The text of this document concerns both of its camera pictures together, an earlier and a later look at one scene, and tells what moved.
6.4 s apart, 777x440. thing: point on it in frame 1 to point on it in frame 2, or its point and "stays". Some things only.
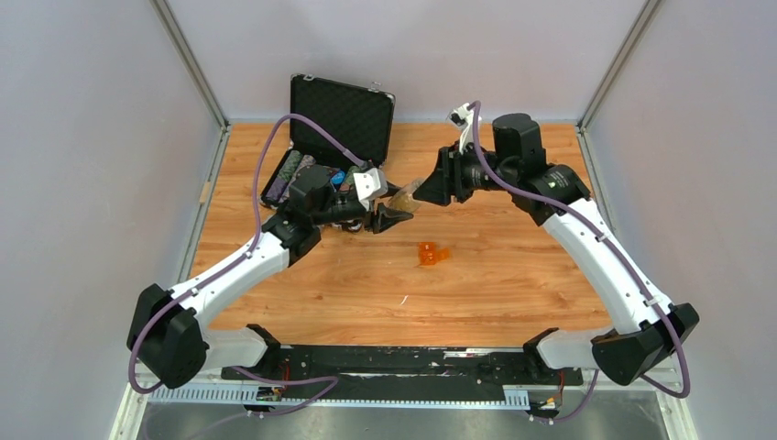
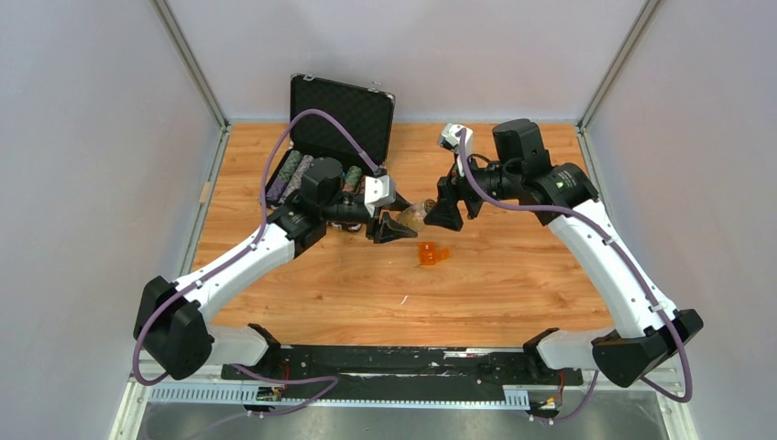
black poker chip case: [358, 117] stays
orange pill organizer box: [429, 255] stays
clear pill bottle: [403, 199] to [414, 215]
